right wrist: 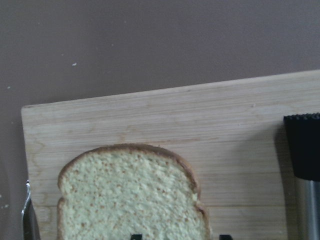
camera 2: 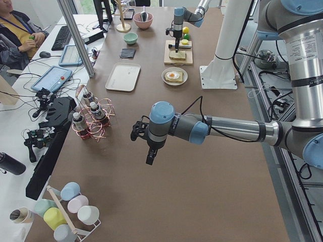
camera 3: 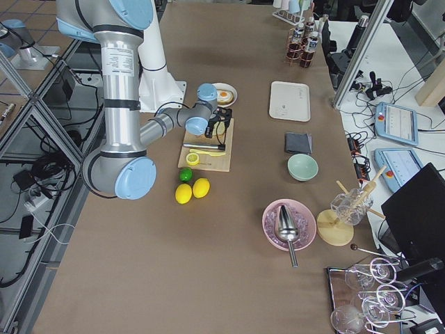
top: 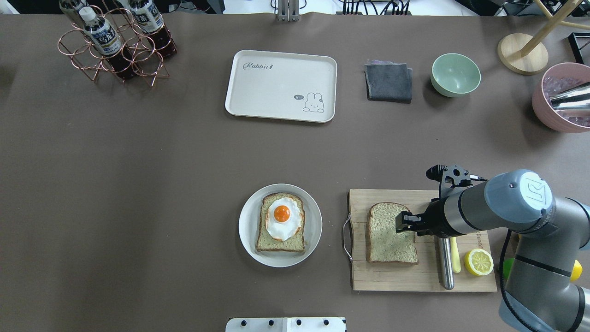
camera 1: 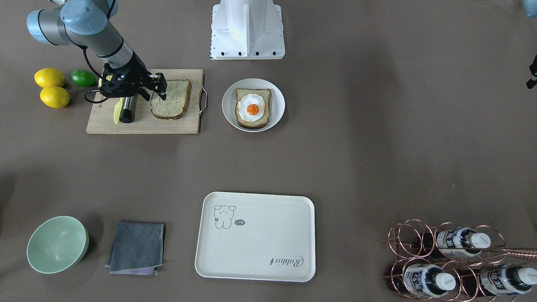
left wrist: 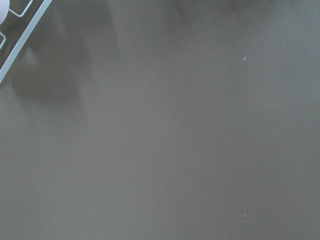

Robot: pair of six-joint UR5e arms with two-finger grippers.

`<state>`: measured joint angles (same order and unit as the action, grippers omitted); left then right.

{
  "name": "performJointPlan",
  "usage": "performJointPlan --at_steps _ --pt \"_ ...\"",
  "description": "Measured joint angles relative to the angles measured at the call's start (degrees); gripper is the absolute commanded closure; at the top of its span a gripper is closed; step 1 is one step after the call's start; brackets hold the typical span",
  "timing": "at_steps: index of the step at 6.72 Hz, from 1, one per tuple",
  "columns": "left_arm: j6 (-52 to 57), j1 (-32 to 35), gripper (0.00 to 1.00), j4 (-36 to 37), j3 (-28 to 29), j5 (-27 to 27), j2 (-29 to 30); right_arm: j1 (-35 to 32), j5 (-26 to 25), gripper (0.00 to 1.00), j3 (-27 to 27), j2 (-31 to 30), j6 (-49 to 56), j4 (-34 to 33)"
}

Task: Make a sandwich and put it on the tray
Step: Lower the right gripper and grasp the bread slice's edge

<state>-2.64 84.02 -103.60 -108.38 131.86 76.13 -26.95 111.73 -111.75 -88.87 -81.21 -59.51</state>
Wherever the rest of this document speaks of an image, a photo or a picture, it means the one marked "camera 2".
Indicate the green cup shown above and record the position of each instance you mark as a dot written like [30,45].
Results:
[43,205]

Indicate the white cup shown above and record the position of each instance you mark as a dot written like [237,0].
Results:
[88,214]

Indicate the black water bottle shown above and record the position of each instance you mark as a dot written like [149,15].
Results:
[10,164]

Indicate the yellow cup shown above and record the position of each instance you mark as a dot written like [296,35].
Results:
[54,218]

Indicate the seated person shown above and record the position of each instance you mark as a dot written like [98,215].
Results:
[20,37]

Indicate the blue teach pendant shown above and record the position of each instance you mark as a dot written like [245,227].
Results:
[53,79]
[70,57]

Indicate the white round plate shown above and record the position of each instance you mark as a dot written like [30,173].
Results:
[185,76]

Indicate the pink bowl with ice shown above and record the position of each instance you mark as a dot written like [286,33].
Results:
[143,24]

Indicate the far blue teach pendant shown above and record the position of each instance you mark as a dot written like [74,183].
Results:
[70,57]

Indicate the half lemon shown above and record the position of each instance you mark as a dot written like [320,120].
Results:
[184,42]

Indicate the pink cup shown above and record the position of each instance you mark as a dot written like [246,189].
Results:
[76,203]

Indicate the right tea bottle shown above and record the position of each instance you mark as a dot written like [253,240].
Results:
[88,98]

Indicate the bottom bread slice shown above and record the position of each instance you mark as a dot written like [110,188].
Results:
[179,80]

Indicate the front tea bottle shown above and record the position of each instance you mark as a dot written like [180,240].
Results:
[97,111]

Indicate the near blue teach pendant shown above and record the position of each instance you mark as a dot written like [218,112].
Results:
[53,79]

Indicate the white cup rack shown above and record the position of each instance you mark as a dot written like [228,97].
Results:
[77,227]

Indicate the mint green bowl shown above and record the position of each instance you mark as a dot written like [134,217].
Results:
[130,38]

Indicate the paper cup with steel insert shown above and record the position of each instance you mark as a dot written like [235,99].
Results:
[22,215]

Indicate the bamboo cutting board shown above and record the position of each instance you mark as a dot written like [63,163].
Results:
[169,46]

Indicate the copper wire bottle rack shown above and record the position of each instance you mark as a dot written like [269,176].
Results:
[96,128]

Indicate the tea bottle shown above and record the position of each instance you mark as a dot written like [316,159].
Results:
[88,98]
[97,111]
[80,126]

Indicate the cream rabbit serving tray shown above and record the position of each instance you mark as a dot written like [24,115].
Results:
[123,77]

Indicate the blue cup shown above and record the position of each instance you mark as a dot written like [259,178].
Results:
[70,190]

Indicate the left tea bottle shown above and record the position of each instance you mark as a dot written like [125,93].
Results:
[80,126]

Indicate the folded grey cloth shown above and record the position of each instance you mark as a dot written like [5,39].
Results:
[127,53]

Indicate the green lime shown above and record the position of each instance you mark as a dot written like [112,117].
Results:
[186,36]

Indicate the plain bread slice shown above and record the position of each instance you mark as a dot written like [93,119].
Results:
[180,55]

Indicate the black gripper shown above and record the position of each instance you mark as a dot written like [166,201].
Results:
[177,35]
[153,145]

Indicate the wooden mug tree stand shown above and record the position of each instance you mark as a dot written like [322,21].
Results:
[122,27]

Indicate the computer mouse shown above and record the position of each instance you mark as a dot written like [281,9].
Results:
[44,54]

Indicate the black keyboard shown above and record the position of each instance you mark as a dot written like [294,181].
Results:
[62,39]

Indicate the aluminium frame post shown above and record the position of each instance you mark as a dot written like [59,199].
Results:
[80,45]

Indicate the steel ice scoop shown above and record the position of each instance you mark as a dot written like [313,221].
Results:
[144,15]

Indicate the fried egg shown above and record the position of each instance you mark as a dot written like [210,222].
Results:
[172,75]

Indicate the grey cup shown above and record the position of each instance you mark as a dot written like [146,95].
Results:
[63,233]

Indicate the upper whole lemon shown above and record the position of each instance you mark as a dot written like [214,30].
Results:
[185,30]

